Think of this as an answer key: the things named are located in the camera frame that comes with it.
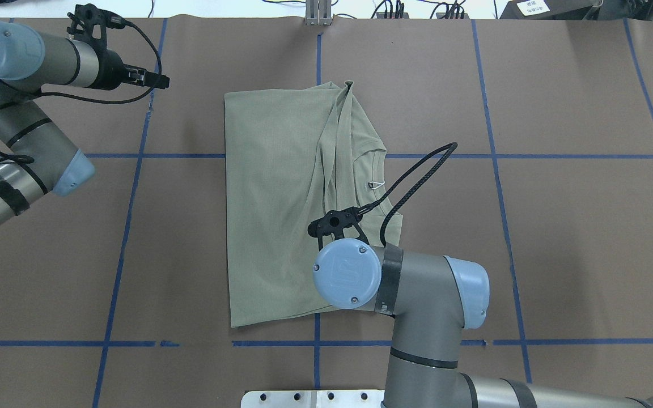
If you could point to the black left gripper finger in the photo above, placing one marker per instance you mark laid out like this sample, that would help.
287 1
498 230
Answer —
159 82
136 73

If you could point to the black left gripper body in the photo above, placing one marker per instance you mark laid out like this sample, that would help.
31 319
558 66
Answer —
112 69

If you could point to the olive green long-sleeve shirt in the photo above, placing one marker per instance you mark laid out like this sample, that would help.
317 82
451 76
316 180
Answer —
292 156

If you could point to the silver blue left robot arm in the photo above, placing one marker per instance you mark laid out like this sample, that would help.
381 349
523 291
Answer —
36 157

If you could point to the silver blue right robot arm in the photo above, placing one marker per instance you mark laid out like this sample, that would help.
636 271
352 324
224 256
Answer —
432 300

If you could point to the black box with label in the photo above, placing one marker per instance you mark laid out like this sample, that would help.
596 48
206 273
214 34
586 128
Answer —
546 10

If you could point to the aluminium frame post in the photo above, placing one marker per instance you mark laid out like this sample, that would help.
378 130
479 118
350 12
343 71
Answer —
318 13

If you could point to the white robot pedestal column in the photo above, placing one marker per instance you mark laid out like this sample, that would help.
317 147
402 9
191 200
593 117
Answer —
314 398

